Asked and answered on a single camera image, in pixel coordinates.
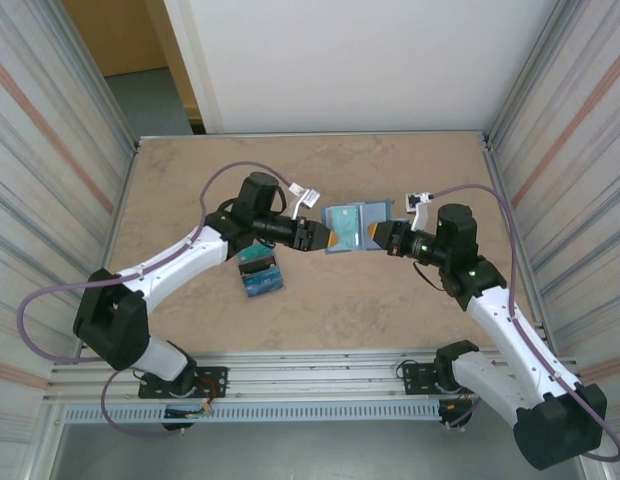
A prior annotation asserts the teal card holder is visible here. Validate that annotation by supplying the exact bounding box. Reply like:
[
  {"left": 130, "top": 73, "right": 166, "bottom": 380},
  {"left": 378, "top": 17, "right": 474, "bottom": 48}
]
[{"left": 320, "top": 199, "right": 393, "bottom": 257}]

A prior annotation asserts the green card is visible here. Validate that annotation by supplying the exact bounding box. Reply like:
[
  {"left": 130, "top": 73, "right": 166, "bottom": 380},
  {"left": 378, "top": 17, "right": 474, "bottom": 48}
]
[{"left": 329, "top": 207, "right": 362, "bottom": 247}]

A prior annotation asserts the clear plastic card box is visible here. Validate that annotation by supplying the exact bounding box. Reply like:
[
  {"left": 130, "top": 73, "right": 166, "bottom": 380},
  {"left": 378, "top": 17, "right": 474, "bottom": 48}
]
[{"left": 236, "top": 243, "right": 288, "bottom": 301}]

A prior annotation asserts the black card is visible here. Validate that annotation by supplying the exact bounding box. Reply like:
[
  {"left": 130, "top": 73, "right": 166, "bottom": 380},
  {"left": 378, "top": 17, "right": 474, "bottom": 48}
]
[{"left": 239, "top": 257, "right": 280, "bottom": 280}]

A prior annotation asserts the blue card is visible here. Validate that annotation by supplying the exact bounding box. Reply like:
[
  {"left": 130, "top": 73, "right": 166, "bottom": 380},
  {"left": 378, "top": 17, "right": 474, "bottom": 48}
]
[{"left": 243, "top": 267, "right": 287, "bottom": 300}]

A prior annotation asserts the translucent striped side panel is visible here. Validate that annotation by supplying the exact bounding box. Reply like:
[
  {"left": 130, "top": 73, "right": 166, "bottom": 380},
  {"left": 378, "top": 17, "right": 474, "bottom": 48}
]
[
  {"left": 489, "top": 0, "right": 620, "bottom": 421},
  {"left": 0, "top": 0, "right": 136, "bottom": 441}
]

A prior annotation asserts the brown wooden door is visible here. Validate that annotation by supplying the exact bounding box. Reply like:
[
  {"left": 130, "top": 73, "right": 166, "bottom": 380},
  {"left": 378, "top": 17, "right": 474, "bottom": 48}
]
[{"left": 62, "top": 0, "right": 204, "bottom": 136}]

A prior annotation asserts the aluminium table edge rail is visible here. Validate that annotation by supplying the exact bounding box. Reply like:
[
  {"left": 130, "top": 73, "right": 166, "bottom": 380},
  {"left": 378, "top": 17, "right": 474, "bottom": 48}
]
[
  {"left": 138, "top": 130, "right": 486, "bottom": 141},
  {"left": 482, "top": 132, "right": 559, "bottom": 356},
  {"left": 72, "top": 137, "right": 144, "bottom": 364}
]

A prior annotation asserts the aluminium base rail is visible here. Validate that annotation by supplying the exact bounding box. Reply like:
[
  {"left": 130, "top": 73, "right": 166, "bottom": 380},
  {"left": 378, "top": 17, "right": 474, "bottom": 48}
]
[{"left": 48, "top": 349, "right": 586, "bottom": 404}]

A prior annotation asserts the white door frame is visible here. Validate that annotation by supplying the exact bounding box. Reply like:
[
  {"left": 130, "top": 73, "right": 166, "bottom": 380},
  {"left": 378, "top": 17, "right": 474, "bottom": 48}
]
[{"left": 162, "top": 0, "right": 225, "bottom": 135}]

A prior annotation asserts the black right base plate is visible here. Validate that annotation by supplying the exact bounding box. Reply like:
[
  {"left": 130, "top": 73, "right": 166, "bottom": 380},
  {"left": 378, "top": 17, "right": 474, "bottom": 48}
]
[{"left": 397, "top": 362, "right": 459, "bottom": 397}]

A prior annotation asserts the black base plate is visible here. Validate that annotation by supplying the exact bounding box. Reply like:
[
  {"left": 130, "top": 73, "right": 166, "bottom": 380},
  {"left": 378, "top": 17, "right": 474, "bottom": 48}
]
[
  {"left": 397, "top": 362, "right": 459, "bottom": 397},
  {"left": 138, "top": 366, "right": 229, "bottom": 400}
]

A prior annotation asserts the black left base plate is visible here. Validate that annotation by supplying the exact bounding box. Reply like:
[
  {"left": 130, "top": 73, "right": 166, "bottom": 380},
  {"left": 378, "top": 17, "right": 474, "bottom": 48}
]
[{"left": 138, "top": 366, "right": 229, "bottom": 400}]

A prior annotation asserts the grey slotted cable duct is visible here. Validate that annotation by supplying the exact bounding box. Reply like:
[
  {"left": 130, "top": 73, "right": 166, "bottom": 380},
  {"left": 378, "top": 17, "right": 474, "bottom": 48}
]
[{"left": 63, "top": 402, "right": 441, "bottom": 425}]

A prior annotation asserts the aluminium frame post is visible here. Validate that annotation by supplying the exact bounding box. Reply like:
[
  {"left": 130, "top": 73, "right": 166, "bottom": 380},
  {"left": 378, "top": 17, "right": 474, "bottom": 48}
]
[{"left": 482, "top": 0, "right": 586, "bottom": 151}]

